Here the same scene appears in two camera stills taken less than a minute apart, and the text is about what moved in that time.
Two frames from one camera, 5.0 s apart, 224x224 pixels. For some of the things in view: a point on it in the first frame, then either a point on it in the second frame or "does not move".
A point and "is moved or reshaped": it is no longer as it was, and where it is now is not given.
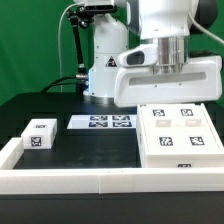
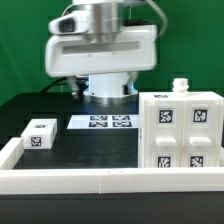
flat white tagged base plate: [98, 122] does not move
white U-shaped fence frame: [37, 180] does not move
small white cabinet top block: [40, 134] does not move
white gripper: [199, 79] → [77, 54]
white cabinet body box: [177, 135] is moved or reshaped
